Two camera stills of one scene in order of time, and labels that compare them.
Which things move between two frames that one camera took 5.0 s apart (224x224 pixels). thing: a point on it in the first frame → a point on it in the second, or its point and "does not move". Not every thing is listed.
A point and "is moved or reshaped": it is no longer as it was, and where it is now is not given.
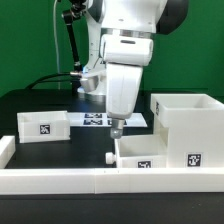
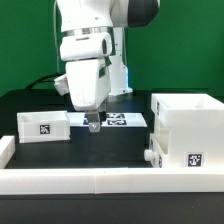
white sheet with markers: [101, 119] does not move
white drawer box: [43, 126] does not move
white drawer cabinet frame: [192, 128] does not move
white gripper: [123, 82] → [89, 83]
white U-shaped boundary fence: [102, 181] does not move
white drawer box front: [139, 151] is moved or reshaped
